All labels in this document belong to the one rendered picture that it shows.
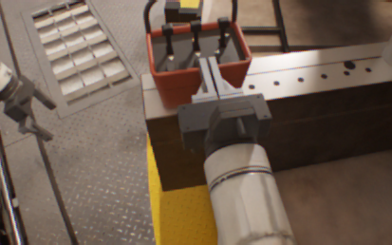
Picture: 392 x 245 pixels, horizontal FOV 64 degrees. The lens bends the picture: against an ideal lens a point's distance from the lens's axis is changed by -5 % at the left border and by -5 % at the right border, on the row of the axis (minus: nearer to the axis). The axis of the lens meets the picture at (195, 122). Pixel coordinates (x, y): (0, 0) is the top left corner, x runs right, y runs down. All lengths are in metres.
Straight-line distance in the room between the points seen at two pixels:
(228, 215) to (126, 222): 0.99
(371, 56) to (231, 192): 0.64
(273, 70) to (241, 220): 0.50
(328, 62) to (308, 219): 0.46
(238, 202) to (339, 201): 0.73
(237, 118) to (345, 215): 0.74
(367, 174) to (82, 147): 1.16
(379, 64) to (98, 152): 1.15
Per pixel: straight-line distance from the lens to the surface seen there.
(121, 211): 1.38
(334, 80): 0.84
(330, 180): 1.12
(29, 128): 0.96
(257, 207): 0.39
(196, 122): 0.47
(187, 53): 0.68
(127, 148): 1.51
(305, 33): 1.57
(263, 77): 0.80
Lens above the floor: 1.25
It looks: 54 degrees down
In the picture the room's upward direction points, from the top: 2 degrees counter-clockwise
